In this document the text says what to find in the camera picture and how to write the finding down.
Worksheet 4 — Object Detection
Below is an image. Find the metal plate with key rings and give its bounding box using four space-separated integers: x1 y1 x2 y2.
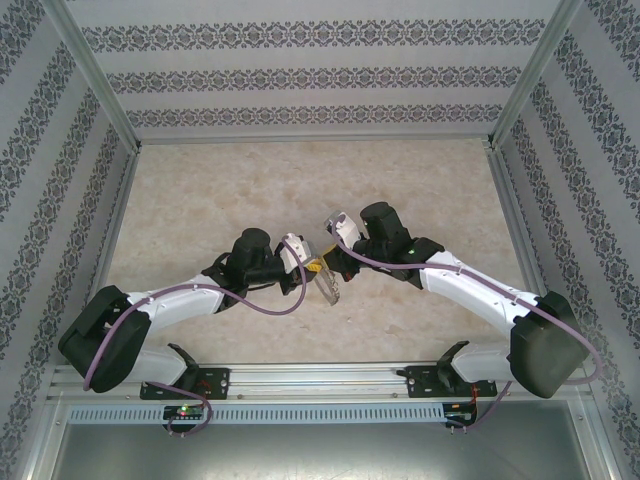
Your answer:
313 264 344 306

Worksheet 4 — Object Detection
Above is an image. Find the left controller circuit board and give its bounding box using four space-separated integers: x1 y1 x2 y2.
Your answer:
163 404 207 421

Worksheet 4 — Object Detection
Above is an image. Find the controller circuit board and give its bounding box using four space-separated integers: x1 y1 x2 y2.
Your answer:
444 402 480 429
163 404 207 421

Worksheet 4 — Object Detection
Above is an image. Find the aluminium beam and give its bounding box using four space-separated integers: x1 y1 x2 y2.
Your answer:
487 144 549 306
87 147 144 294

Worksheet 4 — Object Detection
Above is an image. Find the aluminium right side beam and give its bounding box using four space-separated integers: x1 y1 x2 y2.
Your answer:
487 144 549 306

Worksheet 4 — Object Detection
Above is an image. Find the aluminium left side beam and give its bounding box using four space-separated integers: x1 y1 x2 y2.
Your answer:
87 147 144 294

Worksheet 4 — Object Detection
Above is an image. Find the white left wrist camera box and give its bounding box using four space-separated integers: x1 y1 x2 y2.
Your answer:
279 232 319 274

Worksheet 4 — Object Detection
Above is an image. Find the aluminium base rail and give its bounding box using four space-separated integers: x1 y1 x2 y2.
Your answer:
47 363 587 402

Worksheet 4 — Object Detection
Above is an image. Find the grey metal sheet panel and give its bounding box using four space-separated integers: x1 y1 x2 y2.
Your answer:
49 399 609 480

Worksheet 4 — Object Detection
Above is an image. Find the aluminium left frame post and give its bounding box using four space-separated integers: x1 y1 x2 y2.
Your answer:
39 0 144 151

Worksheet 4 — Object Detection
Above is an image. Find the aluminium right frame post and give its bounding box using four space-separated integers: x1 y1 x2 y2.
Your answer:
487 0 586 149

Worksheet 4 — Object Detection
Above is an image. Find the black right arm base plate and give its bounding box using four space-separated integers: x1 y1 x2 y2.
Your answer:
403 364 499 400

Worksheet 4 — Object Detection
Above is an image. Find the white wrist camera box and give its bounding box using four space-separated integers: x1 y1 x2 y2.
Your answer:
279 232 319 274
323 209 362 246

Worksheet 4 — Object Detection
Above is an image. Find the aluminium frame post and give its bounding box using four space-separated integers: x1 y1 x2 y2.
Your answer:
39 0 144 151
487 0 586 149

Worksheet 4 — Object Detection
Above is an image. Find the perforated grey cable duct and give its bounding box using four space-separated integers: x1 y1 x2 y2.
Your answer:
69 403 446 426

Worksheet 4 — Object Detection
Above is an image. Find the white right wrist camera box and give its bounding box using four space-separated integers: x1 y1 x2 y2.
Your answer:
323 209 362 246

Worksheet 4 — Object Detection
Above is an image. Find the right controller circuit board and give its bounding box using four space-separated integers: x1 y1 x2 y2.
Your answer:
444 402 480 429

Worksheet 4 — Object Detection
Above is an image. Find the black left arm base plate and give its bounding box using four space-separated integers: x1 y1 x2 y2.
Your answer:
139 367 232 402

